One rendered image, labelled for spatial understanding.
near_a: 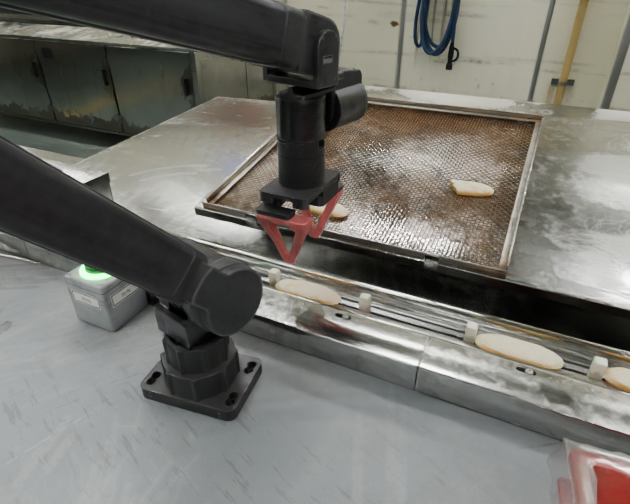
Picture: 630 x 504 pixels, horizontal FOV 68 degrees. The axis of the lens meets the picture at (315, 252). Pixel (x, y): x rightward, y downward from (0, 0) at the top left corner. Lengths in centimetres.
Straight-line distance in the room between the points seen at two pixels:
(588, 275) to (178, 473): 56
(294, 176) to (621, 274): 45
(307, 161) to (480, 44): 375
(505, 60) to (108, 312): 387
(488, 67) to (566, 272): 362
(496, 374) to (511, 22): 378
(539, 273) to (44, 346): 67
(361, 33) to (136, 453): 419
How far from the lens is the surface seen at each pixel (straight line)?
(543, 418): 56
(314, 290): 65
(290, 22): 48
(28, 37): 442
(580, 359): 65
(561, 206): 84
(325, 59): 52
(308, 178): 56
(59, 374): 67
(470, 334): 61
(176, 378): 54
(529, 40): 421
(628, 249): 79
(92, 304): 69
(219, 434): 54
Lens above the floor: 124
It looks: 31 degrees down
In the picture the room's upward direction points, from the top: straight up
